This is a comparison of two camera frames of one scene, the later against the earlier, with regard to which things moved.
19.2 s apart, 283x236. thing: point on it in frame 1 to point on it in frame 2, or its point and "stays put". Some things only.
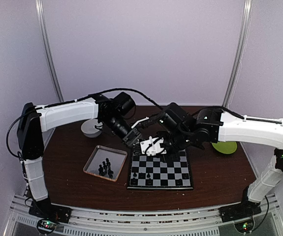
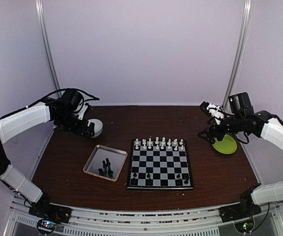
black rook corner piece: [133, 181] stays put
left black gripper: [132, 139] to [81, 131]
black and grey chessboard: [169, 171] stays put
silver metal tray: [106, 162] stays put
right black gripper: [157, 153] to [208, 130]
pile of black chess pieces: [103, 170] stays put
